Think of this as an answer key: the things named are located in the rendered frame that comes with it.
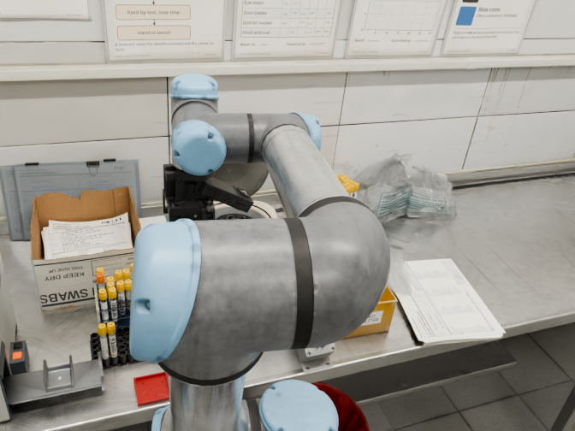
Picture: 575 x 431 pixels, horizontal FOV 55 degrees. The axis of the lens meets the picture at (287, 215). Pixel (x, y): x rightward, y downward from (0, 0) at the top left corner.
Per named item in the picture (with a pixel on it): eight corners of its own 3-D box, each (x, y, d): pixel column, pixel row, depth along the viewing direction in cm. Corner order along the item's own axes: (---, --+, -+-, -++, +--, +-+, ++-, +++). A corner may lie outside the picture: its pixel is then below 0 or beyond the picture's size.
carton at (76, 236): (39, 313, 127) (28, 261, 119) (39, 242, 150) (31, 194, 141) (149, 296, 136) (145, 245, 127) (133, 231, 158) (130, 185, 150)
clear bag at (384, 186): (369, 233, 168) (380, 180, 158) (328, 207, 178) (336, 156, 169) (420, 209, 183) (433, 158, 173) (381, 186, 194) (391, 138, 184)
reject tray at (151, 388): (138, 406, 108) (137, 404, 108) (133, 380, 114) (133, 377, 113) (172, 398, 111) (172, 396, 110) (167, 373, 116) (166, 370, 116)
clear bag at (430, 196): (394, 215, 178) (404, 178, 170) (394, 190, 192) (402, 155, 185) (458, 226, 176) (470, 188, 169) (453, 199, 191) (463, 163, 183)
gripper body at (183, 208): (163, 215, 103) (161, 157, 97) (208, 209, 106) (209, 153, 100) (170, 238, 97) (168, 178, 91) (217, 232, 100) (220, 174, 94)
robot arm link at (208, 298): (258, 494, 82) (322, 305, 41) (155, 507, 80) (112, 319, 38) (250, 414, 90) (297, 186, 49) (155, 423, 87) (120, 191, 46)
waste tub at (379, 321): (338, 340, 129) (344, 308, 123) (318, 302, 139) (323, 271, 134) (390, 332, 132) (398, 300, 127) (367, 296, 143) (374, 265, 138)
